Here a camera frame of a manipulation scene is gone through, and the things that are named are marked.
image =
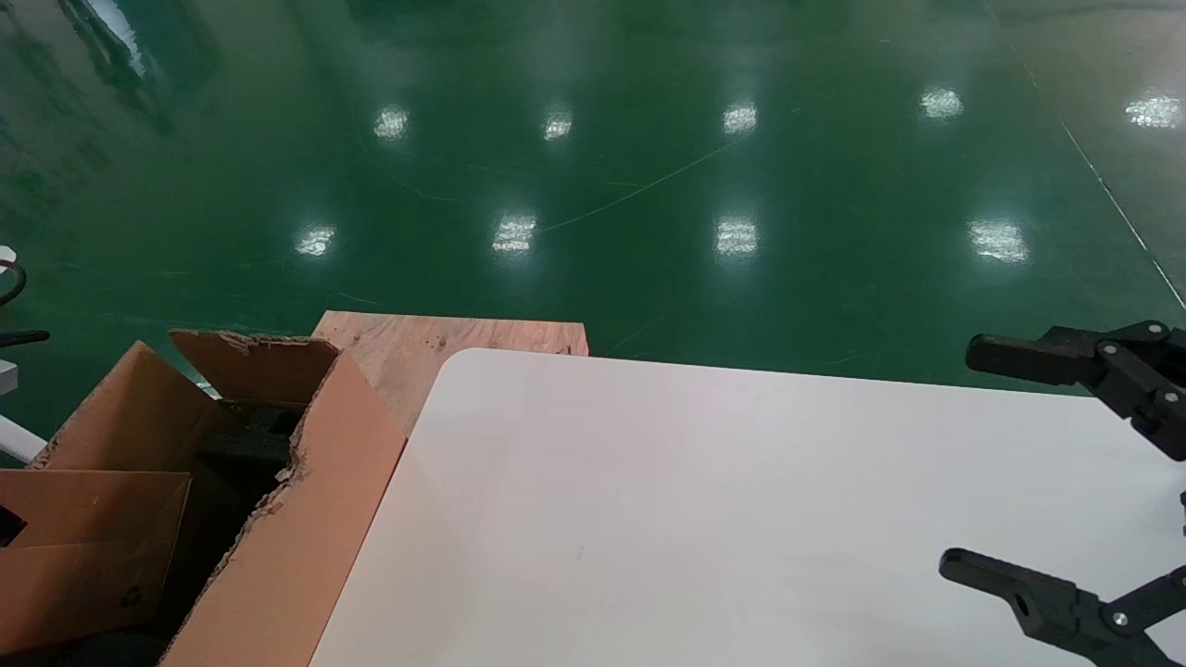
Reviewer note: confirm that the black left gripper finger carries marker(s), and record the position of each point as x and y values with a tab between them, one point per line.
7	528
23	339

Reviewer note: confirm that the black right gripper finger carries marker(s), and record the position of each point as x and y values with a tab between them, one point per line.
1112	371
1047	597

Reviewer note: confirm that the large open cardboard box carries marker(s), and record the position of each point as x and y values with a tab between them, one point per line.
315	519

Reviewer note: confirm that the small white block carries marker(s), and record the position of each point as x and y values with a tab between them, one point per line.
7	377

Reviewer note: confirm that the small white plastic part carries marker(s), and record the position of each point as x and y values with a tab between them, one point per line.
6	257

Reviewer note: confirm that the white metal bar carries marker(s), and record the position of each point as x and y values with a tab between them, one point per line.
18	437

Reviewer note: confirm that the wooden board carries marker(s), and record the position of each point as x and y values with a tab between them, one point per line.
417	347

